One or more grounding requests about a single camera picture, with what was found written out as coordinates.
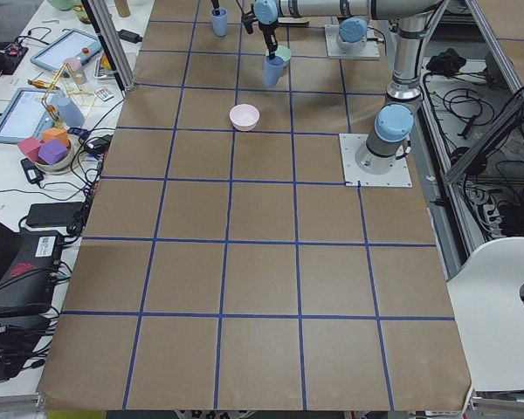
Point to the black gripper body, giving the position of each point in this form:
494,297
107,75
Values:
269,34

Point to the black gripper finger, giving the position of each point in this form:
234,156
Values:
216,10
271,51

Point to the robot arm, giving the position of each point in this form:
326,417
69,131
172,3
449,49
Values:
267,14
416,21

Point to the mint green bowl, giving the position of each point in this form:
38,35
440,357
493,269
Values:
285,54

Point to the pink bowl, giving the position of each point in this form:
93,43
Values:
244,117

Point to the black power brick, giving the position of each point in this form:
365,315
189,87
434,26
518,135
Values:
129,36

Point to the white remote control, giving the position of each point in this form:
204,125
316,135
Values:
104,94

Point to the teach pendant tablet far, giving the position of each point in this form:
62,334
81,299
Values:
72,44

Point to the teach pendant tablet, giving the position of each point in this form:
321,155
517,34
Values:
72,44
25,116

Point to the beige cup on desk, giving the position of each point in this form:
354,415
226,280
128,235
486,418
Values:
75,70

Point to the light blue cup on desk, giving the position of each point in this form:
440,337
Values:
69,112

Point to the teach pendant tablet near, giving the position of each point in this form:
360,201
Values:
25,116

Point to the bowl with foam cubes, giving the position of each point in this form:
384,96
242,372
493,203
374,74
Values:
51,152

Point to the black power adapter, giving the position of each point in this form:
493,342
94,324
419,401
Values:
52,214

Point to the white chair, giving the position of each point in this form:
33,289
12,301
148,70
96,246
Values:
487,305

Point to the aluminium frame post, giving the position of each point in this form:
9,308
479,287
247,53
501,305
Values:
103,25

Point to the gold wire rack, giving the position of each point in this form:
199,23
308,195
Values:
62,85

